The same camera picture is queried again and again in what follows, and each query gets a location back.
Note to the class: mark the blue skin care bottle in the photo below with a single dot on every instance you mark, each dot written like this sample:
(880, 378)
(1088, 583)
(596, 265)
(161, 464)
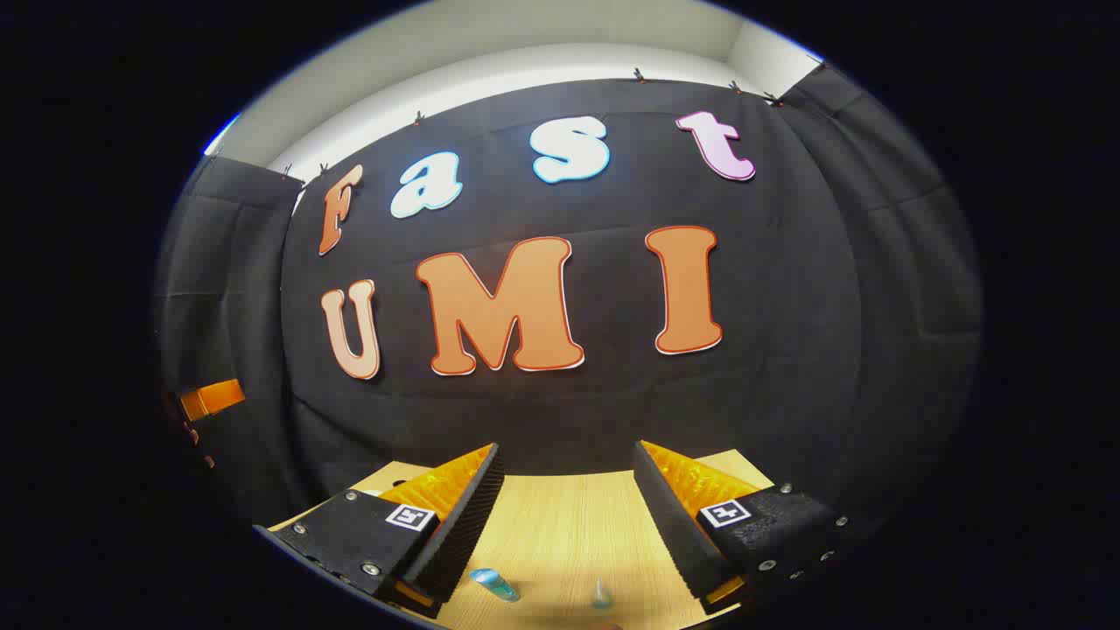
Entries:
(494, 584)

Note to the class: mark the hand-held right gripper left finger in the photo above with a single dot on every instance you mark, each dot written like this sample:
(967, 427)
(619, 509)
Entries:
(468, 525)

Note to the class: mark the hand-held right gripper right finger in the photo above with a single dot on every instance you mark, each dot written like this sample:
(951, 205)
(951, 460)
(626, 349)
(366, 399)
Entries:
(674, 525)

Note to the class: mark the black backdrop cloth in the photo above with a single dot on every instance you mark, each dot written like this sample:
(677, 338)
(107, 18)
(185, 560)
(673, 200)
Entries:
(787, 306)

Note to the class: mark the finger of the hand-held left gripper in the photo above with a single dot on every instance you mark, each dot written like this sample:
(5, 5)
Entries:
(213, 399)

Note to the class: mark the small clear bottle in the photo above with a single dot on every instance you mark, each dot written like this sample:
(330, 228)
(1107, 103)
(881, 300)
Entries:
(600, 597)

